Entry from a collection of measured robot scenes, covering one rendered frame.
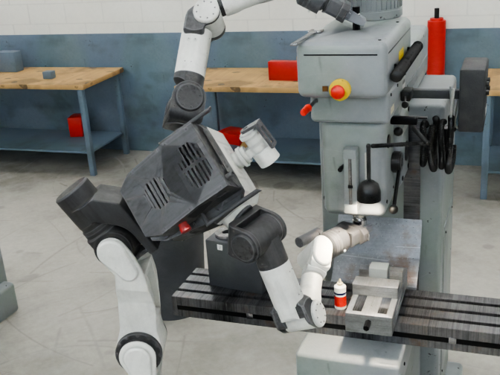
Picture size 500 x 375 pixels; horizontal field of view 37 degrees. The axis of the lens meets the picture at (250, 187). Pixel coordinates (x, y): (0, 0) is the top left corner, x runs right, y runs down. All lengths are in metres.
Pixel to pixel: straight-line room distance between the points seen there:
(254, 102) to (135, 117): 1.31
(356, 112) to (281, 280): 0.55
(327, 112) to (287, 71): 4.02
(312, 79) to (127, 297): 0.83
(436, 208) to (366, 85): 0.86
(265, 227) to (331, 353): 0.63
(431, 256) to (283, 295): 0.98
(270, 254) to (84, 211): 0.54
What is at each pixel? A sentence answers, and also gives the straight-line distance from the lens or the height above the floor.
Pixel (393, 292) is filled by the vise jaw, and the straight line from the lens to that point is 2.47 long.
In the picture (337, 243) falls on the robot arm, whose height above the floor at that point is 1.25.
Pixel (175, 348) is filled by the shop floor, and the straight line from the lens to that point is 4.21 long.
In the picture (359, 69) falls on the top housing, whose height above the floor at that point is 1.82.
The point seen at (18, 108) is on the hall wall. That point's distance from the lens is 8.36.
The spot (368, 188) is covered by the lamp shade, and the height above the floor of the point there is 1.46.
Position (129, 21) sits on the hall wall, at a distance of 7.41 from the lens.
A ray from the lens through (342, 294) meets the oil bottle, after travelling 2.53.
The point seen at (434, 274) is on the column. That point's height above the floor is 0.89.
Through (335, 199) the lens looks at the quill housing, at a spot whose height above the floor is 1.37.
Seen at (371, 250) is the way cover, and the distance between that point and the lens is 2.86.
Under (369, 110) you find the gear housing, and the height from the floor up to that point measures 1.67.
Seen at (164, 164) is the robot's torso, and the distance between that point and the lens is 1.96.
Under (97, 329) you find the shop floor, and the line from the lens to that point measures 4.51.
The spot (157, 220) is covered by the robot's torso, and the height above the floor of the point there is 1.49.
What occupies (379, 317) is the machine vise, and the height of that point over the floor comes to 1.03.
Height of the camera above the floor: 2.25
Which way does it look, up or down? 21 degrees down
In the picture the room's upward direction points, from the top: 4 degrees counter-clockwise
